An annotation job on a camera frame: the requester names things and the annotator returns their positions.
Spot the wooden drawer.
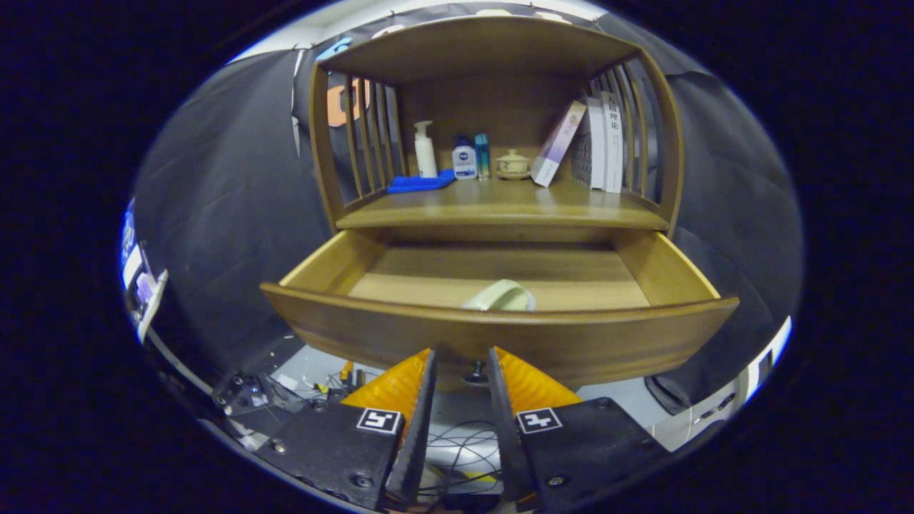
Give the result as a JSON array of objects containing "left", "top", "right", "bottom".
[{"left": 259, "top": 228, "right": 740, "bottom": 392}]

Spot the cream lidded tea cup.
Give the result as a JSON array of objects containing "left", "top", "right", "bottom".
[{"left": 496, "top": 148, "right": 531, "bottom": 181}]

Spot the patterned cover book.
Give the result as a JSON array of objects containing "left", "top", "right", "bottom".
[{"left": 571, "top": 96, "right": 606, "bottom": 190}]

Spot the white pump bottle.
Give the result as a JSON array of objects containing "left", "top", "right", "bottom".
[{"left": 413, "top": 120, "right": 438, "bottom": 179}]

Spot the purple white book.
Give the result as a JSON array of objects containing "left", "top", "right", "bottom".
[{"left": 531, "top": 100, "right": 588, "bottom": 188}]

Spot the black metal bracket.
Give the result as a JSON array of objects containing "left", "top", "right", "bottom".
[{"left": 212, "top": 371, "right": 308, "bottom": 417}]

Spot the blue folded cloth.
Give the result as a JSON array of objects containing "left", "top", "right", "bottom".
[{"left": 387, "top": 169, "right": 456, "bottom": 194}]

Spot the wooden countertop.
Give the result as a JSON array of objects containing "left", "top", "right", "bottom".
[{"left": 336, "top": 178, "right": 672, "bottom": 231}]

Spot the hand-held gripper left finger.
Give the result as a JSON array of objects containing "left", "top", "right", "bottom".
[{"left": 253, "top": 348, "right": 438, "bottom": 511}]

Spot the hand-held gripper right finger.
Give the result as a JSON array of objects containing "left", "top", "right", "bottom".
[{"left": 488, "top": 346, "right": 672, "bottom": 513}]

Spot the white lotion bottle blue cap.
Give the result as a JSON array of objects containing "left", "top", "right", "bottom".
[{"left": 452, "top": 136, "right": 478, "bottom": 181}]

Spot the white spine book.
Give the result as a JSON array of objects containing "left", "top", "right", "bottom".
[{"left": 602, "top": 91, "right": 624, "bottom": 193}]

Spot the tangle of black cables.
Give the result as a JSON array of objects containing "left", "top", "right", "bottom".
[{"left": 418, "top": 420, "right": 504, "bottom": 497}]

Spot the wooden slatted cabinet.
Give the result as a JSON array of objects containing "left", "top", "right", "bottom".
[{"left": 308, "top": 16, "right": 686, "bottom": 247}]

